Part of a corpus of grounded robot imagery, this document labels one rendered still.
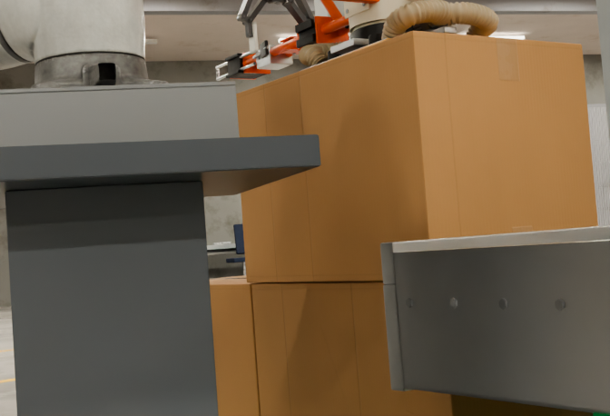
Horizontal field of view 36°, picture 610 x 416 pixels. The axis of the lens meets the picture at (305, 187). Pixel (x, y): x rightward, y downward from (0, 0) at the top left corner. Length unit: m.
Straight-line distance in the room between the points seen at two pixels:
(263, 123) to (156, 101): 0.70
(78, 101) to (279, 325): 0.83
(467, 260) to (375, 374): 0.48
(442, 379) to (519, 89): 0.59
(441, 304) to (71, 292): 0.48
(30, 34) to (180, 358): 0.48
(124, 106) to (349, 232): 0.58
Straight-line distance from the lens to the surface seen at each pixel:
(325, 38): 2.07
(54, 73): 1.33
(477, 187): 1.59
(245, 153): 1.15
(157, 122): 1.25
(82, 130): 1.24
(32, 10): 1.36
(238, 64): 2.37
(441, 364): 1.30
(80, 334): 1.24
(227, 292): 2.09
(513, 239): 1.52
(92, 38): 1.32
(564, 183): 1.74
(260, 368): 2.00
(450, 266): 1.27
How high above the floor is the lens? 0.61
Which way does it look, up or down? 4 degrees up
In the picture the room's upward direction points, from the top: 4 degrees counter-clockwise
